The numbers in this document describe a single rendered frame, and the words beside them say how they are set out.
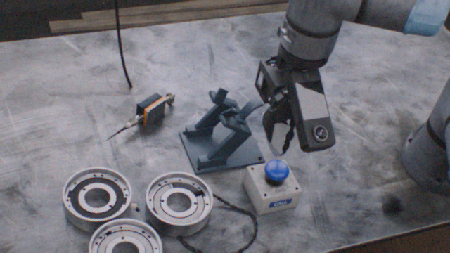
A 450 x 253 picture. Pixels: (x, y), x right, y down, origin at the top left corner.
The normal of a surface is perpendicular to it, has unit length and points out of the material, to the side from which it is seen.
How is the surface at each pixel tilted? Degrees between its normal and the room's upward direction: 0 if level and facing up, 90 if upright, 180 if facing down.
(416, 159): 73
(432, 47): 0
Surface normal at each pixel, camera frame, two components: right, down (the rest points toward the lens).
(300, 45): -0.47, 0.58
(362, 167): 0.14, -0.69
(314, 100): 0.33, -0.24
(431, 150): -0.73, 0.11
